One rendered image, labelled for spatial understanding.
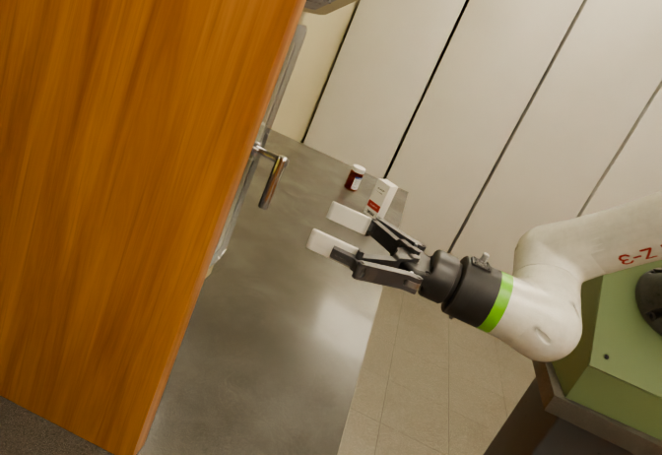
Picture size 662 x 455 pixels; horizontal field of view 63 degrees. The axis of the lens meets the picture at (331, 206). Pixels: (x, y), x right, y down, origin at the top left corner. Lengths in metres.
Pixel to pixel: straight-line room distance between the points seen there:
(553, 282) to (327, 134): 3.00
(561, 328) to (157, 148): 0.58
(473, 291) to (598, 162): 3.05
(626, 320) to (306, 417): 0.71
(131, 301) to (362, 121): 3.21
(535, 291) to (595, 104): 2.95
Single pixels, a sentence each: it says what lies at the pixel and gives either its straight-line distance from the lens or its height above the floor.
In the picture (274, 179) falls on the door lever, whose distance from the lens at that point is 0.82.
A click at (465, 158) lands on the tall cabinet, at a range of 3.68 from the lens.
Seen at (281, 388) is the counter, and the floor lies 0.94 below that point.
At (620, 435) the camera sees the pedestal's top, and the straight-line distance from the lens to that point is 1.25.
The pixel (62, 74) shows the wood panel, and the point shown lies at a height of 1.30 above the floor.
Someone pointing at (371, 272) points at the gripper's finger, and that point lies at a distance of 0.73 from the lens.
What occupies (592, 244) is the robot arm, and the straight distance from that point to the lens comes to 0.88.
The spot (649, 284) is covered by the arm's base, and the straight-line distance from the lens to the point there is 1.27.
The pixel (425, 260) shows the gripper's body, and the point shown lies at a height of 1.15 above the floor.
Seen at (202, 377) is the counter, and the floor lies 0.94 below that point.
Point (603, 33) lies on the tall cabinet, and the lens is 3.71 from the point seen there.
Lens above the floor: 1.45
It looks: 20 degrees down
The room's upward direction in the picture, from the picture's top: 24 degrees clockwise
